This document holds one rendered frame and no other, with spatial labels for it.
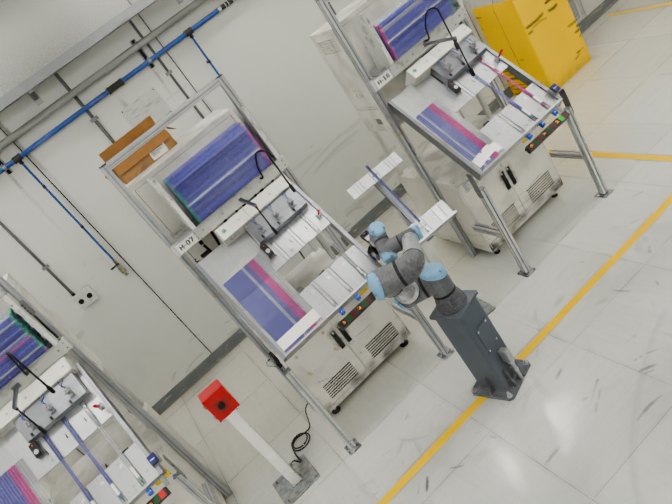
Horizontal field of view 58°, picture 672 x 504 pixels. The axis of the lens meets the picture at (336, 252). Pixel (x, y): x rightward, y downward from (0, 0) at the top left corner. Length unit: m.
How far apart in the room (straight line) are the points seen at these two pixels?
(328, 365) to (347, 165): 2.16
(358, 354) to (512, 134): 1.53
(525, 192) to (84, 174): 3.00
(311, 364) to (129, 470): 1.09
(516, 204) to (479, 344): 1.35
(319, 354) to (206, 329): 1.70
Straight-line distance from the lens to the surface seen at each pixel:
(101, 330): 4.85
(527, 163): 4.06
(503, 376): 3.12
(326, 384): 3.57
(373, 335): 3.60
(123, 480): 3.17
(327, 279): 3.13
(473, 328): 2.90
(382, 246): 2.77
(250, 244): 3.27
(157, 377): 5.04
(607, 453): 2.81
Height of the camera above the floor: 2.22
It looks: 25 degrees down
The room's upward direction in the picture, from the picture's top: 36 degrees counter-clockwise
